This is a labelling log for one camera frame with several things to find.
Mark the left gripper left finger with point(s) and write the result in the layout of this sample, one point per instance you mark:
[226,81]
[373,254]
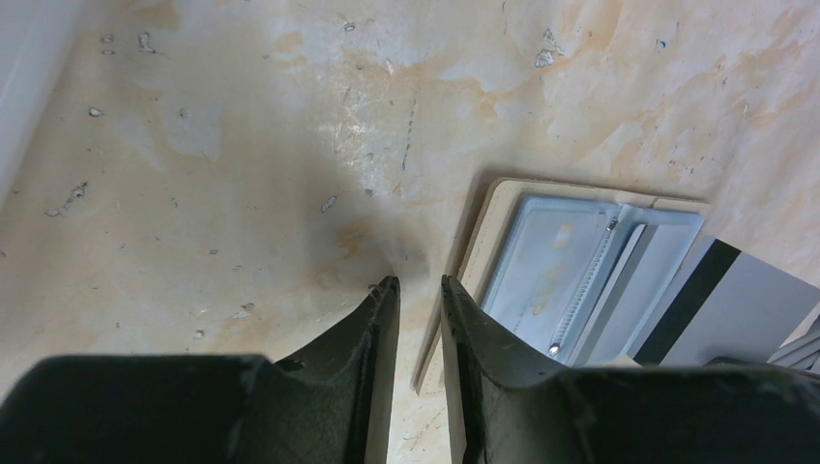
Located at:
[331,401]

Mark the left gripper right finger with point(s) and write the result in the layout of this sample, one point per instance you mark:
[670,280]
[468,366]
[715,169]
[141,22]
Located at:
[504,405]

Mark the beige card holder wallet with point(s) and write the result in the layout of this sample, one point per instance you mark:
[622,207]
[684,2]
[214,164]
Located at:
[499,208]

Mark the silver VIP credit card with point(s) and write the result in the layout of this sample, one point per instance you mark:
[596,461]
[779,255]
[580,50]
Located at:
[644,267]

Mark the white credit card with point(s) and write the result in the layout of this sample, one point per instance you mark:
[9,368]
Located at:
[546,266]

